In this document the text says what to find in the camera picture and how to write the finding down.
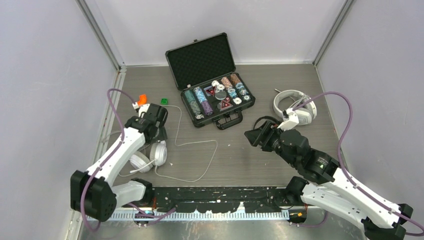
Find black on-ear headphones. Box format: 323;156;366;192
252;115;282;130

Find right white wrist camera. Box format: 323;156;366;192
277;108;299;131

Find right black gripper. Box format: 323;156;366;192
244;119;298;167

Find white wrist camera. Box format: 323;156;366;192
277;108;299;131
132;102;150;117

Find white aluminium rail strip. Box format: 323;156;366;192
108;210;290;222

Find orange curved plastic piece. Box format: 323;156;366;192
137;94;147;107

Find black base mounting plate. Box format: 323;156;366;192
132;186;307;214

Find small white headphones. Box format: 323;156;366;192
99;104;220;184

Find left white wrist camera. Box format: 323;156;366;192
132;102;150;117

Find red triangle card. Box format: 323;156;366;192
203;85;216;97
219;100;233;111

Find large white gaming headphones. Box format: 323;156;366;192
272;89;318;126

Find green toy brick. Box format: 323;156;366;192
160;98;169;105

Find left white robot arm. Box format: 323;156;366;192
70;103;168;222

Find round silver dealer button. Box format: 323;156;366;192
214;90;227;101

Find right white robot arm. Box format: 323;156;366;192
244;121;413;240

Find black poker chip case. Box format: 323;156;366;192
165;32;256;130

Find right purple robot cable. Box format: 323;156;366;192
291;91;424;237

